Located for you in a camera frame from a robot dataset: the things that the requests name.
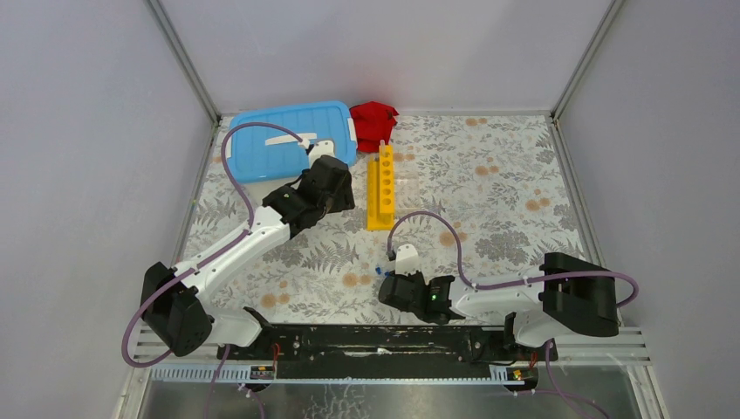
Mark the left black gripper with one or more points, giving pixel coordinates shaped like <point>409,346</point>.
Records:
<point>345,200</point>

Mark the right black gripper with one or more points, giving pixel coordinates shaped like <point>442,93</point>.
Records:
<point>417,276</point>

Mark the white plastic storage bin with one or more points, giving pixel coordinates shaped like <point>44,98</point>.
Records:
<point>257,191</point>

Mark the blue plastic bin lid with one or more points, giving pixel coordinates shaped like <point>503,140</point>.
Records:
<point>257,154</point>

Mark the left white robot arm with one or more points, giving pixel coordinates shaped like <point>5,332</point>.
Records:
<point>178,299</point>

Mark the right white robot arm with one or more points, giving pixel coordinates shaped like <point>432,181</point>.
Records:
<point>564,295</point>

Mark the yellow test tube rack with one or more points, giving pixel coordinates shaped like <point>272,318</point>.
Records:
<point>380,192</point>

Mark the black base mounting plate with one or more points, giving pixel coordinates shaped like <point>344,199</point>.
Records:
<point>327,352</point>

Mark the red cloth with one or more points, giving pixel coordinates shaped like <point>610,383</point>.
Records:
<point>374,123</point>

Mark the clear plastic tube rack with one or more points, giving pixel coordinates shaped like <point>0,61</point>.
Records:
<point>407,193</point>

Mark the floral patterned table mat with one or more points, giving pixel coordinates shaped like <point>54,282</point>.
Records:
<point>494,201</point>

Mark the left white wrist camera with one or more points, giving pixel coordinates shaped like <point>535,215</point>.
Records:
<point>318,149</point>

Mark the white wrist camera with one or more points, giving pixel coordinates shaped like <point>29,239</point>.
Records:
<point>318,149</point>
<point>406,261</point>

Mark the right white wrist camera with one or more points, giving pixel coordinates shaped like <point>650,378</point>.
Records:
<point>406,261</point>

